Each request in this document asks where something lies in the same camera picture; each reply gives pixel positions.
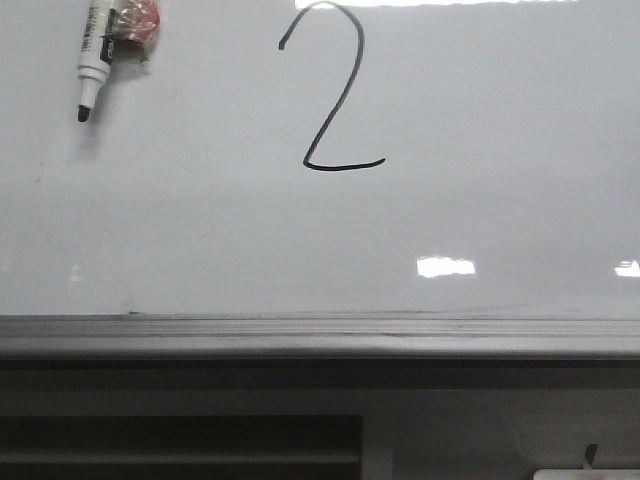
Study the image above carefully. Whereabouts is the white black whiteboard marker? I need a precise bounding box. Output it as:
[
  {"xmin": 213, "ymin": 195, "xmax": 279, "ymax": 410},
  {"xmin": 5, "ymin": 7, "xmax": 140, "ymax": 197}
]
[{"xmin": 77, "ymin": 1, "xmax": 162, "ymax": 123}]

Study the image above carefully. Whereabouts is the white whiteboard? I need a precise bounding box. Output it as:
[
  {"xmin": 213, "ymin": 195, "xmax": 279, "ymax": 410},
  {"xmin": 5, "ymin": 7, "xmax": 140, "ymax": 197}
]
[{"xmin": 1, "ymin": 1, "xmax": 639, "ymax": 318}]

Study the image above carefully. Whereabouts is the grey aluminium marker tray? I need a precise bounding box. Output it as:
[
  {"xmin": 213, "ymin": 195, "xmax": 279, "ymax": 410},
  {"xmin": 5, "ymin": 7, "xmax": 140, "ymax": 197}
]
[{"xmin": 1, "ymin": 312, "xmax": 639, "ymax": 361}]

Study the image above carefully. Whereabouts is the white object with red edge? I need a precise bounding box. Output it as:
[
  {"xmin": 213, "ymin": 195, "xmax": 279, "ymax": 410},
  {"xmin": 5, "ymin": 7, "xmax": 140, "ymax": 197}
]
[{"xmin": 532, "ymin": 468, "xmax": 640, "ymax": 480}]

